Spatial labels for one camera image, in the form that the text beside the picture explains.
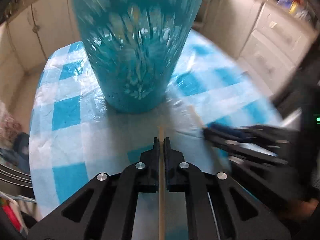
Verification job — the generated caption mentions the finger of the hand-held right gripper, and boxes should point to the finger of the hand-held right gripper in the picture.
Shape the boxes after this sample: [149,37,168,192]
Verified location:
[203,122,298,143]
[212,141,308,198]

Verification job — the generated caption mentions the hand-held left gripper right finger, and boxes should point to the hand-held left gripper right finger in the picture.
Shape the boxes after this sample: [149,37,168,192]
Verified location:
[164,137,292,240]

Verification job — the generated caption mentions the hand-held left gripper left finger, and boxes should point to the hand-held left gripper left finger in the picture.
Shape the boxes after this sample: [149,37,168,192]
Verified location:
[29,137,160,240]

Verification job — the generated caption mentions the pale wooden chopstick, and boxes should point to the pale wooden chopstick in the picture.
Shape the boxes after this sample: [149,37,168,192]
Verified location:
[187,104,206,130]
[158,126,166,240]

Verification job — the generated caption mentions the teal perforated plastic basket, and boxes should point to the teal perforated plastic basket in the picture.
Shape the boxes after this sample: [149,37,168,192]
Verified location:
[71,0,208,114]

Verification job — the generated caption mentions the person's right hand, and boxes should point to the person's right hand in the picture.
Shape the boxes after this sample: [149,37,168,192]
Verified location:
[278,198,320,221]

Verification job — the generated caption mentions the white drawer cabinet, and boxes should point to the white drawer cabinet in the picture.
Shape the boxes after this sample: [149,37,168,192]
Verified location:
[195,0,320,101]

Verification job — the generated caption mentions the blue checked tablecloth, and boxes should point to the blue checked tablecloth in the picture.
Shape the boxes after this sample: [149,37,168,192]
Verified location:
[29,29,283,240]

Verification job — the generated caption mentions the blue dustpan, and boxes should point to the blue dustpan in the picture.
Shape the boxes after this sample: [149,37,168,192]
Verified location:
[12,132,32,167]

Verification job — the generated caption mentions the floral trash bin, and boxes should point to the floral trash bin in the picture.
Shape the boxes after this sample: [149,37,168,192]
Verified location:
[0,100,24,143]

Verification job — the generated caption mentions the white base kitchen cabinets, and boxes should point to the white base kitchen cabinets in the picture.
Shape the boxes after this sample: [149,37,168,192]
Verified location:
[0,0,83,105]

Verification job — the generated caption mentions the grey sliding door frame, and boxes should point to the grey sliding door frame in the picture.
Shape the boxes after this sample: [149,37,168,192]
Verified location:
[0,162,33,188]

